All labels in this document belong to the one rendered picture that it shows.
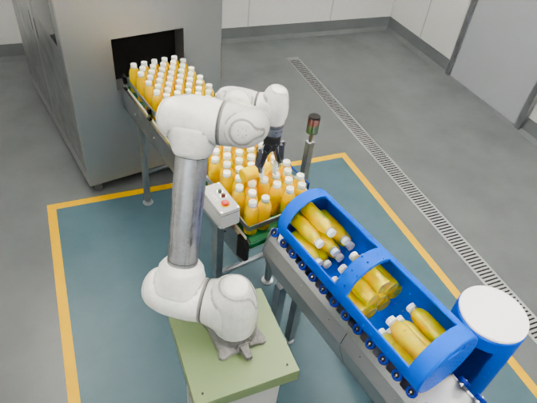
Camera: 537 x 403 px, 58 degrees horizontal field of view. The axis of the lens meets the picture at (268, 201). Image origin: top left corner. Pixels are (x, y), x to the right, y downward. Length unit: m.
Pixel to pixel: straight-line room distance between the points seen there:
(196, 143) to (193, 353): 0.75
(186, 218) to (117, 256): 2.00
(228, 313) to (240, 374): 0.24
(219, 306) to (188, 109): 0.63
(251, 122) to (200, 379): 0.87
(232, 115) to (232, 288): 0.56
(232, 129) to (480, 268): 2.85
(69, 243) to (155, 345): 1.04
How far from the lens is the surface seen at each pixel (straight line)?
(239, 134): 1.36
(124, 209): 3.83
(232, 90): 1.94
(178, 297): 1.64
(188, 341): 1.81
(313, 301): 2.17
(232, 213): 2.19
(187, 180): 1.48
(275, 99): 1.92
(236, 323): 1.63
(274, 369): 1.76
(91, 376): 3.02
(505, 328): 2.18
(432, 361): 1.77
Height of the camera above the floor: 2.60
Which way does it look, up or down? 42 degrees down
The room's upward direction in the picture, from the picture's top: 7 degrees clockwise
